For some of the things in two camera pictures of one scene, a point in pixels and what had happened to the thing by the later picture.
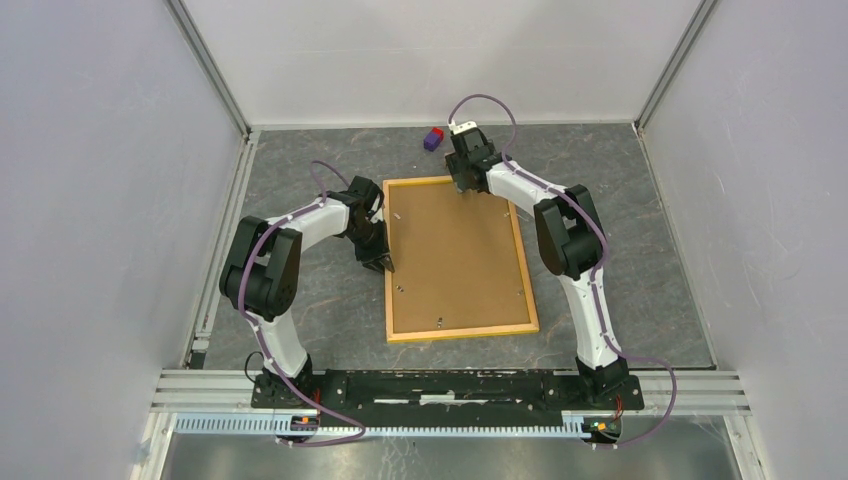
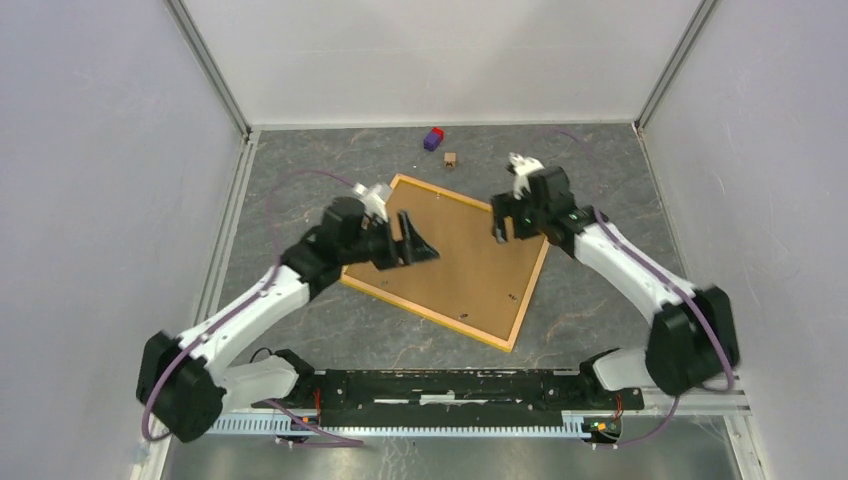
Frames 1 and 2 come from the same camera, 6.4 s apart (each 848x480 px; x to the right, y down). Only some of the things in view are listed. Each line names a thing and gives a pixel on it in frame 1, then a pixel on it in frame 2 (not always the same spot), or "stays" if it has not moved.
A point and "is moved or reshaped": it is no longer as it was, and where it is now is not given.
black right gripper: [457, 170] -> [506, 205]
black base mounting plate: [443, 398] stays
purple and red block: [433, 139] stays
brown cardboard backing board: [456, 260] is moved or reshaped
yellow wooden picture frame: [459, 264] is moved or reshaped
